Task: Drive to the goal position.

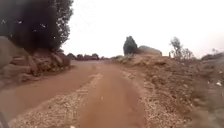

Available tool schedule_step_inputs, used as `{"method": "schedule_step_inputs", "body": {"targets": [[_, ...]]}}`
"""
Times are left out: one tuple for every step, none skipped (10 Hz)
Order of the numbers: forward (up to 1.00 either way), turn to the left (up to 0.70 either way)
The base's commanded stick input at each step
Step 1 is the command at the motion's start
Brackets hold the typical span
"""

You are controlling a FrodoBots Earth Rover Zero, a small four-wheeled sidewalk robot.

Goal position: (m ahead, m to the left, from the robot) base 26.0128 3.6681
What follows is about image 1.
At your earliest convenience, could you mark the dark conical tree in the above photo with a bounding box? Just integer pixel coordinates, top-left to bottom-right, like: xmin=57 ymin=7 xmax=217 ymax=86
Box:
xmin=122 ymin=35 xmax=139 ymax=56

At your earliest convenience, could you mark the red dirt road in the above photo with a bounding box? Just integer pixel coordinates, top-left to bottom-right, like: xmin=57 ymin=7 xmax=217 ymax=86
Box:
xmin=0 ymin=59 xmax=152 ymax=128

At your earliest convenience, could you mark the row of distant trees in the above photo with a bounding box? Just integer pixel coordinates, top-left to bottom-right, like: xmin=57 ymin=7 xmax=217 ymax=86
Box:
xmin=66 ymin=52 xmax=101 ymax=62

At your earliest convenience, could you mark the large dark tree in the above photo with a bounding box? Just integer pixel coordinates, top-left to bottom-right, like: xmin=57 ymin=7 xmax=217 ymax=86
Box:
xmin=0 ymin=0 xmax=75 ymax=55

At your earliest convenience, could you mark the thin sparse tree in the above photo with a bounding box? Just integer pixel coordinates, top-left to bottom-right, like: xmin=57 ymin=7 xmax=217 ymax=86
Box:
xmin=168 ymin=36 xmax=195 ymax=61

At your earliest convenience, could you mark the stony earth bank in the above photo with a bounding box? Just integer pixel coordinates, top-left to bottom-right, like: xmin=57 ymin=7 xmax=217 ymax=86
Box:
xmin=112 ymin=53 xmax=224 ymax=128

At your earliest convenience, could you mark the pale gravel strip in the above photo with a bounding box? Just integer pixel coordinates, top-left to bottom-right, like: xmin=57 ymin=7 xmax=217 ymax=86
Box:
xmin=9 ymin=73 xmax=104 ymax=128

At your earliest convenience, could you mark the pile of brown rocks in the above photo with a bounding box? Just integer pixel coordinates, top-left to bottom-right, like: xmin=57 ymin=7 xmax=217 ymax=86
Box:
xmin=0 ymin=35 xmax=73 ymax=89

